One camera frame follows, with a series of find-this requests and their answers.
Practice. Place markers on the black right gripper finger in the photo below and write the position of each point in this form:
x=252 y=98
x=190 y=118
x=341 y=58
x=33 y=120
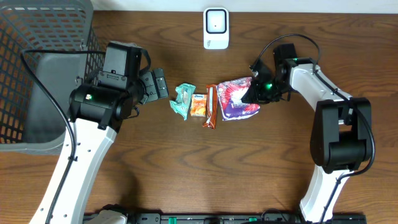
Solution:
x=250 y=96
x=261 y=71

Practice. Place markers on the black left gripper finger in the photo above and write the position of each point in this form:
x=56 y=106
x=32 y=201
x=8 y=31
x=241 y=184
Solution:
x=161 y=84
x=150 y=89

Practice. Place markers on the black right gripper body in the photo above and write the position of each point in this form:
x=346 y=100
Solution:
x=269 y=91

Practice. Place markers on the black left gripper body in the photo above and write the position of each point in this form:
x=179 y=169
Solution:
x=158 y=83

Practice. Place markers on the purple snack packet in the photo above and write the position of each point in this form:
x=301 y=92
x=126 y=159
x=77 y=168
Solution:
x=229 y=97

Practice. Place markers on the teal wet wipes packet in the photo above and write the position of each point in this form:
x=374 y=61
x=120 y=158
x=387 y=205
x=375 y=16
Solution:
x=182 y=102

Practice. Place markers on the orange-red snack bar wrapper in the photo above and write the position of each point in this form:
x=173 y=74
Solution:
x=211 y=106

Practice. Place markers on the orange tissue packet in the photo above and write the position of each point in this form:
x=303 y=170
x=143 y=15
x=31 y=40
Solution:
x=198 y=105

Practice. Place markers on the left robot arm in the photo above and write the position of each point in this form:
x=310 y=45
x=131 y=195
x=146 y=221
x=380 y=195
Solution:
x=96 y=112

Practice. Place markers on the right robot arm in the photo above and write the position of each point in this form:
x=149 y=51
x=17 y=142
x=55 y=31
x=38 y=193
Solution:
x=341 y=138

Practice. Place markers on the white barcode scanner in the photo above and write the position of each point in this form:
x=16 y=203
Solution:
x=215 y=28

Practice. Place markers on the grey plastic mesh basket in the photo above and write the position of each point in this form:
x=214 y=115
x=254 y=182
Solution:
x=48 y=49

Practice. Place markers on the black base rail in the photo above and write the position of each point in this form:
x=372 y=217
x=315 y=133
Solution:
x=110 y=216

